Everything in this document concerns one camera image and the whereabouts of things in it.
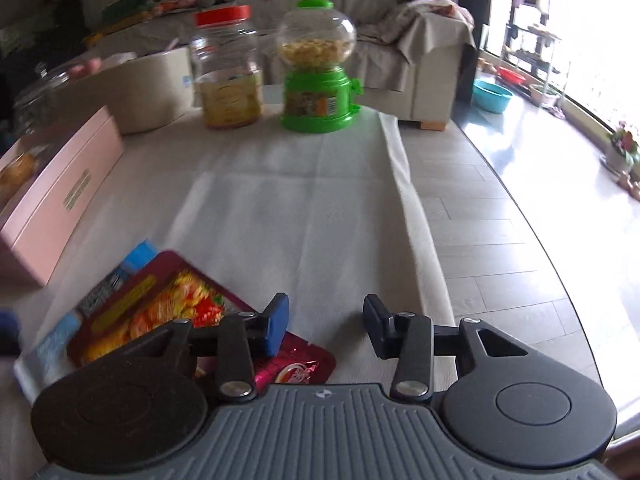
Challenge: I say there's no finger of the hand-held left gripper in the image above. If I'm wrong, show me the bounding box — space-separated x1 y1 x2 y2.
0 310 22 358

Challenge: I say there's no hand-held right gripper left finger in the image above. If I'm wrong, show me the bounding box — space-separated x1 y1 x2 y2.
117 292 291 403

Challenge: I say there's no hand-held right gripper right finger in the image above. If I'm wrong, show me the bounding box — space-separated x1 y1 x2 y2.
363 294 541 401

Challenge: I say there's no light blue snack packet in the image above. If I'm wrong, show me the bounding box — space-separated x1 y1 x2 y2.
12 240 161 396

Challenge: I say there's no red snack packet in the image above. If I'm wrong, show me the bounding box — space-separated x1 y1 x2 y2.
67 250 337 386

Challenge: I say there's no white tablecloth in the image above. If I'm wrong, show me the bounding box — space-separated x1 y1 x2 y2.
0 82 453 396

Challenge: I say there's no glass jar with nuts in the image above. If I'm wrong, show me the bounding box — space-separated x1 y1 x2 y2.
12 62 73 136

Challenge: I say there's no green candy dispenser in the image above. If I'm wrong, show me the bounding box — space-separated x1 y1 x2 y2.
276 0 363 135

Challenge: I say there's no grey covered sofa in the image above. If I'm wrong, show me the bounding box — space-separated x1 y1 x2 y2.
82 0 478 126

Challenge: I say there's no teal plastic basin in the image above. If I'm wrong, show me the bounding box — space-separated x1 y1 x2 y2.
472 79 516 113

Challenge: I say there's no red lid plastic jar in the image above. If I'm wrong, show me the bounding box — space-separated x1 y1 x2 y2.
189 5 265 131

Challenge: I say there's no white round tub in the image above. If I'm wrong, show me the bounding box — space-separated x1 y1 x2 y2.
50 49 196 136

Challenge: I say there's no pink wrapped snack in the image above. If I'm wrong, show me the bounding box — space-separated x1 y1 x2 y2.
67 57 103 78

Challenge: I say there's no white flower pot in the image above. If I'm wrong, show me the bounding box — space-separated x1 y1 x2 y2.
529 82 558 108

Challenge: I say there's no red plastic basin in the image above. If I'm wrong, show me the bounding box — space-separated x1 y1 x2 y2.
497 66 528 86

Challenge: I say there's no potted flower plant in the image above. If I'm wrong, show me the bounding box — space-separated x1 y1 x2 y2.
600 121 640 181

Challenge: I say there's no crumpled blanket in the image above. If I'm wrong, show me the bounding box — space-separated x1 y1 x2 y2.
357 0 476 66

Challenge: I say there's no metal shelf rack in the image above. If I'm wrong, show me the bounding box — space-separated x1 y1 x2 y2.
502 0 573 108

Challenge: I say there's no green flat box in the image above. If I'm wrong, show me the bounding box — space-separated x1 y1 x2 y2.
102 0 166 23

